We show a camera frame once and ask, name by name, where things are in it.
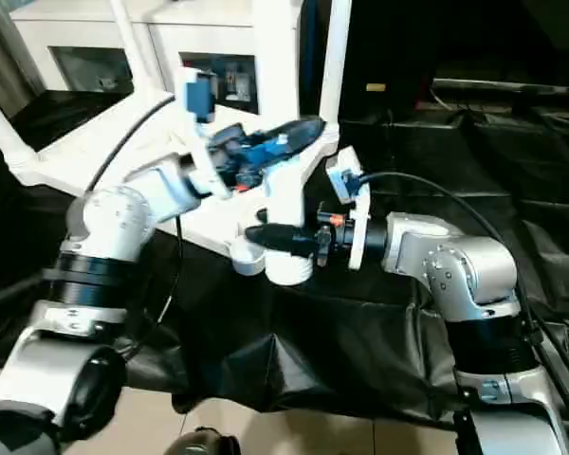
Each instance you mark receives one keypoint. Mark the white plastic table leg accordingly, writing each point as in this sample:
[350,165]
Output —
[335,61]
[287,199]
[5,132]
[133,47]

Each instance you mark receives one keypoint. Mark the white plastic table top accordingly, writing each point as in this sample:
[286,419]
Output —
[137,142]

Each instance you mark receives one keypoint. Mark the blue white printed mug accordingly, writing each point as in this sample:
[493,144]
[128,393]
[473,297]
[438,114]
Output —
[237,85]

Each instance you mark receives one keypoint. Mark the dark blue vertical panel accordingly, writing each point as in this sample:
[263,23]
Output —
[309,57]

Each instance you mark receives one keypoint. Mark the small tan label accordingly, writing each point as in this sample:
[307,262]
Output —
[375,87]

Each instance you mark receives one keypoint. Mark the white glass-door cabinet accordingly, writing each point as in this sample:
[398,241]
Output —
[265,57]

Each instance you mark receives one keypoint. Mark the black mat cloth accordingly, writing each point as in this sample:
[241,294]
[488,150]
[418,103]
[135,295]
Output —
[455,189]

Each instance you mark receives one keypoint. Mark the small white figurine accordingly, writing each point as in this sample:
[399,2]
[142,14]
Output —
[107,84]

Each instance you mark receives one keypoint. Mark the black backdrop cloth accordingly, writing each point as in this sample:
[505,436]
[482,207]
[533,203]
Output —
[479,33]

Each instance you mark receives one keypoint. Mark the grey low shelf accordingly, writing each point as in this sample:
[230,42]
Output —
[512,87]

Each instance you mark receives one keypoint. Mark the grey curtain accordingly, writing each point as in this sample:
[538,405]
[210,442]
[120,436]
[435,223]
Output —
[9,57]

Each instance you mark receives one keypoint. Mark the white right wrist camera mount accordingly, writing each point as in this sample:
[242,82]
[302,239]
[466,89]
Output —
[355,208]

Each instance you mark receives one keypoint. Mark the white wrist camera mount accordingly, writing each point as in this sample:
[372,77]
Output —
[196,137]
[355,208]

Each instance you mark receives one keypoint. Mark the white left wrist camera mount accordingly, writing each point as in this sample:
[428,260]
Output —
[196,137]

